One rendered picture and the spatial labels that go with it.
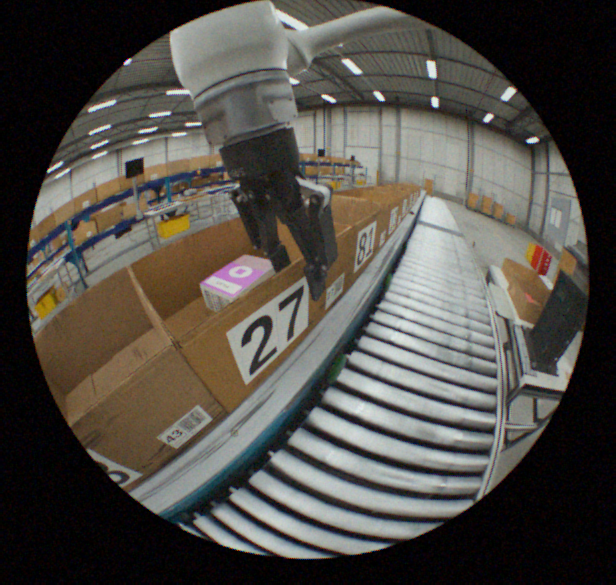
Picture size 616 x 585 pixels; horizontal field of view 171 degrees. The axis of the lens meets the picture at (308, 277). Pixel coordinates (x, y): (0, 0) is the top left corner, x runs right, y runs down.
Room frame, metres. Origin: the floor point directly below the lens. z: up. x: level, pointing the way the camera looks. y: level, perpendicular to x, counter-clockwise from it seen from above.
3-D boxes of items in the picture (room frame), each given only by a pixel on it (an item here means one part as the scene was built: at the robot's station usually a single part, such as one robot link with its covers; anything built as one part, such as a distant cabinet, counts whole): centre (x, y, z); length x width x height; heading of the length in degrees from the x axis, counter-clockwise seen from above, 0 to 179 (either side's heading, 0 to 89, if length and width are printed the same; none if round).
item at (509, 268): (0.58, -1.41, 0.80); 0.38 x 0.28 x 0.10; 58
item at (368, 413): (0.08, -0.25, 0.72); 0.52 x 0.05 x 0.05; 57
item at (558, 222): (1.65, -5.14, 1.02); 1.30 x 0.50 x 2.05; 135
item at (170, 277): (0.34, 0.13, 0.96); 0.39 x 0.29 x 0.17; 147
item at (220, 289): (0.38, 0.15, 0.92); 0.16 x 0.11 x 0.07; 154
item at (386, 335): (0.30, -0.39, 0.72); 0.52 x 0.05 x 0.05; 57
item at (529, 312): (0.35, -1.20, 0.80); 0.38 x 0.28 x 0.10; 58
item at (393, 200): (0.99, -0.30, 0.96); 0.39 x 0.29 x 0.17; 147
